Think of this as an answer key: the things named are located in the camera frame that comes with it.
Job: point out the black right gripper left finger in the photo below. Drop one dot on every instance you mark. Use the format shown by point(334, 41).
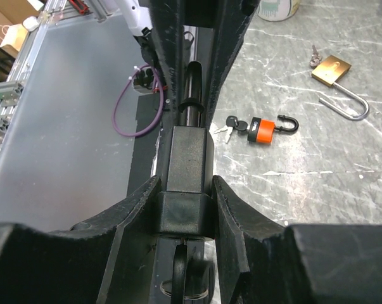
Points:
point(107, 258)

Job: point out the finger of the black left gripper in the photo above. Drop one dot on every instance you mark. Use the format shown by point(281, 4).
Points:
point(231, 20)
point(168, 19)

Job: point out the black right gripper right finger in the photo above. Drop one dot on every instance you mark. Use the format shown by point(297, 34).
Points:
point(260, 261)

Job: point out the orange black padlock with keys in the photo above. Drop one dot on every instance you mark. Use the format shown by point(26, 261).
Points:
point(258, 131)

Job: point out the white tape roll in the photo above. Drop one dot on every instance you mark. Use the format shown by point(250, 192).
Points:
point(277, 10)

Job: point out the large brass padlock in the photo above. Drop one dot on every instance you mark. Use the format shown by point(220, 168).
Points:
point(329, 71)

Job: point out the aluminium frame rail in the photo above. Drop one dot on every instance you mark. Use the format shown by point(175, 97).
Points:
point(11, 90)

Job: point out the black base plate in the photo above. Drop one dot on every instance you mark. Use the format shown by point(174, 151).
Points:
point(145, 146)

